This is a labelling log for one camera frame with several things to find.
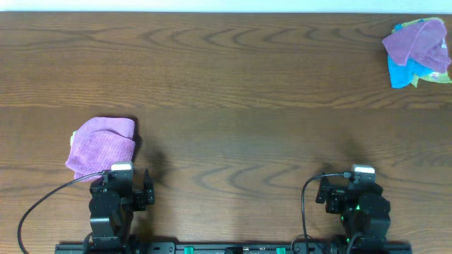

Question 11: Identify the purple microfiber cloth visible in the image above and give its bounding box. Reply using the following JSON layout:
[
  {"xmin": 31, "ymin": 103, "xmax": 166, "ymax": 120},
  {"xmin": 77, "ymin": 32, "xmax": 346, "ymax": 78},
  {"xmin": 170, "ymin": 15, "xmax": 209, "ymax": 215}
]
[{"xmin": 382, "ymin": 18, "xmax": 451, "ymax": 73}]

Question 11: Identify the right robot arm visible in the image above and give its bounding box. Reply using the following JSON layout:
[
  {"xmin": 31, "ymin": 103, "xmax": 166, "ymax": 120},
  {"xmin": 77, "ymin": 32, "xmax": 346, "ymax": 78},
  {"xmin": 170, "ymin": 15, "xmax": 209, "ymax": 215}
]
[{"xmin": 316, "ymin": 171, "xmax": 391, "ymax": 254}]

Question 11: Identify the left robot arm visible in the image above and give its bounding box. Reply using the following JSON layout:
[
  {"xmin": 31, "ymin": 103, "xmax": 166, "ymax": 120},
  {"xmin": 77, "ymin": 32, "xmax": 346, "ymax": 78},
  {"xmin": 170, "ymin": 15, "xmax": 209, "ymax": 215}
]
[{"xmin": 83, "ymin": 169, "xmax": 155, "ymax": 253}]

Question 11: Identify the folded purple cloth stack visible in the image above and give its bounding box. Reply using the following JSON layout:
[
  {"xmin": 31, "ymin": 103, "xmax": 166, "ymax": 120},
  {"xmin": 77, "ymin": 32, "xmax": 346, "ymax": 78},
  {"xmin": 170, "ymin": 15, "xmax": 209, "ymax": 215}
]
[{"xmin": 65, "ymin": 117, "xmax": 136, "ymax": 179}]

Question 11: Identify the green cloth under stack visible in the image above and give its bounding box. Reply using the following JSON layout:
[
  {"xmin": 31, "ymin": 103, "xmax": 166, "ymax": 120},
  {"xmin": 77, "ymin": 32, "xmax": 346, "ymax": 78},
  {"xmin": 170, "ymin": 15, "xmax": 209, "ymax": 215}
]
[{"xmin": 70, "ymin": 131, "xmax": 77, "ymax": 147}]

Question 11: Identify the blue microfiber cloth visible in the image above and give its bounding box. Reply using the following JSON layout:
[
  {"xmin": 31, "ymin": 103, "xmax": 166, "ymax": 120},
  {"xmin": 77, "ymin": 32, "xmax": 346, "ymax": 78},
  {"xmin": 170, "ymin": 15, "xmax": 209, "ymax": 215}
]
[{"xmin": 382, "ymin": 22, "xmax": 433, "ymax": 89}]

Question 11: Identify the yellow-green microfiber cloth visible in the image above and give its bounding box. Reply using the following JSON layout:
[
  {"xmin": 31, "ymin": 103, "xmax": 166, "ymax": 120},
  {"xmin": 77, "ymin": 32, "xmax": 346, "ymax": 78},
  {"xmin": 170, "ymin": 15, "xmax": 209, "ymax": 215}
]
[{"xmin": 401, "ymin": 18, "xmax": 451, "ymax": 84}]

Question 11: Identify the right black camera cable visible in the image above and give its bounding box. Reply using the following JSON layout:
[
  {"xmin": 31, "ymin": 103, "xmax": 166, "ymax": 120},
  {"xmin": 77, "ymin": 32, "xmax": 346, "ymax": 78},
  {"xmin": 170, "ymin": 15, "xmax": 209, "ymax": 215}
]
[{"xmin": 290, "ymin": 171, "xmax": 352, "ymax": 254}]

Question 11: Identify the black camera cable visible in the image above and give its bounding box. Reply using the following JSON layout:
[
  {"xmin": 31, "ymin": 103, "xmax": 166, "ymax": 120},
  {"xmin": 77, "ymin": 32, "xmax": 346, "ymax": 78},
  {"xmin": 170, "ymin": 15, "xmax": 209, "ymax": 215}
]
[
  {"xmin": 290, "ymin": 171, "xmax": 352, "ymax": 254},
  {"xmin": 17, "ymin": 170, "xmax": 107, "ymax": 254}
]

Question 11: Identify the left black camera cable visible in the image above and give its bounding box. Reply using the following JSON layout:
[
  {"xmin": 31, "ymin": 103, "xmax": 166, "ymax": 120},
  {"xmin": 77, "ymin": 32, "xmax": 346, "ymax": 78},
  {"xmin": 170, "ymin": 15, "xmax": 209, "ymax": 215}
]
[{"xmin": 17, "ymin": 170, "xmax": 107, "ymax": 254}]

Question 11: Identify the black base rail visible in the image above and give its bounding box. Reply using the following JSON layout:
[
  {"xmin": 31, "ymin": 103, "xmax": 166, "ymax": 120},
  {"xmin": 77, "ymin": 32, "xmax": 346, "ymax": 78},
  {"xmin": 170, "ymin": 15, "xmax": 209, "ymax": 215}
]
[{"xmin": 54, "ymin": 235, "xmax": 412, "ymax": 254}]

